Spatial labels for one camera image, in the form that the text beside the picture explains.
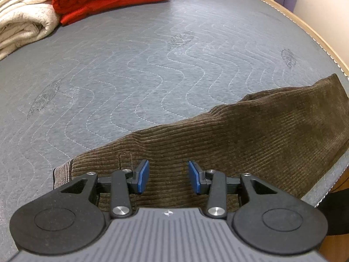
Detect wooden bed frame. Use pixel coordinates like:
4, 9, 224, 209
261, 0, 348, 261

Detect cream folded blanket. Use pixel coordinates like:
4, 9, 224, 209
1, 0, 60, 59

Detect brown corduroy pants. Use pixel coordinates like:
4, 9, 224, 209
53, 74, 348, 208

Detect grey quilted mattress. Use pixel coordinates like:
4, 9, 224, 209
1, 0, 348, 261

